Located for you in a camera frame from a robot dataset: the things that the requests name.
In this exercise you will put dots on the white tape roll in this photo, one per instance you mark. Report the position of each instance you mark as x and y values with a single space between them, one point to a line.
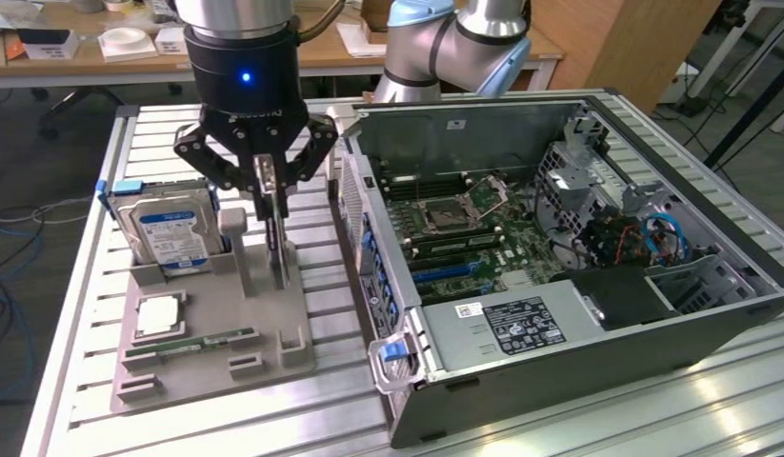
118 5

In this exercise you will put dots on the black office chair base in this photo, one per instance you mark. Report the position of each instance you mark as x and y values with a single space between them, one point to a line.
81 102

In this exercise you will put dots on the black open PC case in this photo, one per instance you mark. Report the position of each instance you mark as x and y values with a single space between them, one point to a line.
557 390

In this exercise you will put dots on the gray cup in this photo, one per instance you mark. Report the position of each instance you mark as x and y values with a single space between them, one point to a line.
88 5

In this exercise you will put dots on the thin locking lever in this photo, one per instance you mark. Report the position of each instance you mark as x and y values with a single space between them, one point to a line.
419 181

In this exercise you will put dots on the blue expansion slot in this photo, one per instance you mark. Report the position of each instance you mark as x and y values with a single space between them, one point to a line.
452 273

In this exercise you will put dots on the black plastic cover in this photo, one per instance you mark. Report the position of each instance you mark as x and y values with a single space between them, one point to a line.
621 295

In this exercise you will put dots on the black expansion slot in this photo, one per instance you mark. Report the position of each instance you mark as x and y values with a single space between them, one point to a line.
446 262

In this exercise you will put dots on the green RAM stick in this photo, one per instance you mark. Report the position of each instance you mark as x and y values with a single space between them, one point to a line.
194 342
459 244

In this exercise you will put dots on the white box with black top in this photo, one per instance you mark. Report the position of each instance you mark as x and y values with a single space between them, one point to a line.
49 45

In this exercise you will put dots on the green motherboard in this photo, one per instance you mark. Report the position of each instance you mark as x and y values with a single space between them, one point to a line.
526 247

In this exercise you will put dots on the wooden cabinet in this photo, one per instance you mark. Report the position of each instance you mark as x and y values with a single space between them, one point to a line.
653 47

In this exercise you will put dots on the silver CPU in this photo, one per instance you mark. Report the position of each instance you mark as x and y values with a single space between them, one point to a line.
158 316

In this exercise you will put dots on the silver chipset heatsink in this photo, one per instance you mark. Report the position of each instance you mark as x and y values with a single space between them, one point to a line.
518 280

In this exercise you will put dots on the blue release latch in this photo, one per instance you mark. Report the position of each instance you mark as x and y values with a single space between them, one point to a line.
392 354

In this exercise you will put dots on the brown cardboard box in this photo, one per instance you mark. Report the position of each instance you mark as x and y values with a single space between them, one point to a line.
373 14

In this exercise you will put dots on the CPU socket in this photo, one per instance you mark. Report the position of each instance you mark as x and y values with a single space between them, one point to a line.
446 216

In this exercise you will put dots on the clear plastic bag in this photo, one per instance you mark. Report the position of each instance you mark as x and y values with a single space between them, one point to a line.
5 19

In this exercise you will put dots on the small white box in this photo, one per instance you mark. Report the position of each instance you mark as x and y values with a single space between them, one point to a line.
170 40

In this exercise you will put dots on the silver disk bay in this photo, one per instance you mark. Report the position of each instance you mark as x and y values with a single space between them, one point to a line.
703 285

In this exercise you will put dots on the white papers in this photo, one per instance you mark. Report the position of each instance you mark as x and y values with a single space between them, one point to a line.
360 43

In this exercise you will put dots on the silver drive cage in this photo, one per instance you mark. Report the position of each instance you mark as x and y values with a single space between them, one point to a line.
577 181

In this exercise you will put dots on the black RAM slot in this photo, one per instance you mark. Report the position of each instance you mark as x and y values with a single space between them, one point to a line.
427 189
450 233
424 173

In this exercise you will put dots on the hard disk in blue carrier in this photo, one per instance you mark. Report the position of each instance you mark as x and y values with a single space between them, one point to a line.
169 233

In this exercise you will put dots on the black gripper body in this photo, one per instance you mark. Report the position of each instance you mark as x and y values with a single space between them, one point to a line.
245 95

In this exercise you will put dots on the black tripod stand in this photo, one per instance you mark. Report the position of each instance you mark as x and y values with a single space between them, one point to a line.
754 95

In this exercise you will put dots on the gray power supply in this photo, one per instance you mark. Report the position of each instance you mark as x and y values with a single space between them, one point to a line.
462 343

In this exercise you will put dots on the wooden desk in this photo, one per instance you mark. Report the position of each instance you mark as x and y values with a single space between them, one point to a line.
341 66
81 66

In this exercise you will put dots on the orange box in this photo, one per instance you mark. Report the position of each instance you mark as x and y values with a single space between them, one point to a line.
11 47

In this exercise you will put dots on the gray parts rack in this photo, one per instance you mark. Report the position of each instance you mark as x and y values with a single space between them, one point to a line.
214 333

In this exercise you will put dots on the silver socket cover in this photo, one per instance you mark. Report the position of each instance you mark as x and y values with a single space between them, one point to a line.
490 192

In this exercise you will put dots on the black graphics card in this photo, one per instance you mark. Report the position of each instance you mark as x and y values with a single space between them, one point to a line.
276 247

